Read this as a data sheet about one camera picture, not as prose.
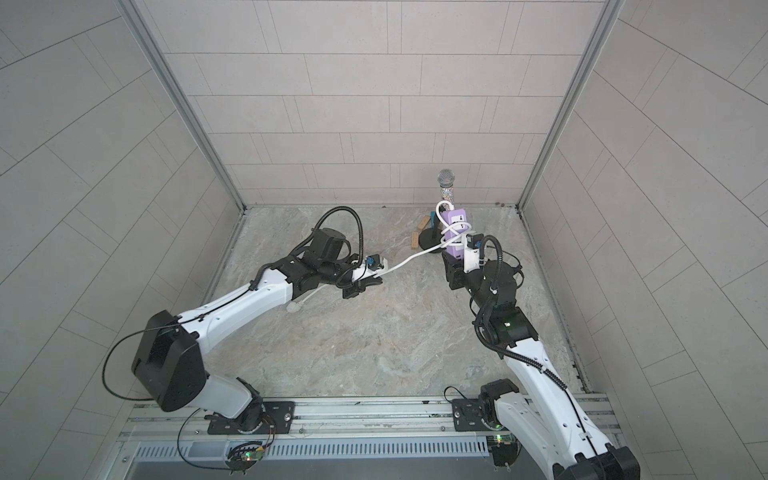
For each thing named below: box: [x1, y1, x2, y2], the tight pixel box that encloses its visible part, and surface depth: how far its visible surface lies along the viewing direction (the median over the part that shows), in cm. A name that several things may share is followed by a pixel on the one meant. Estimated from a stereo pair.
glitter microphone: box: [437, 168, 455, 203], surface depth 85 cm
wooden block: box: [411, 216, 431, 249], surface depth 107 cm
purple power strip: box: [440, 209, 468, 260], surface depth 69 cm
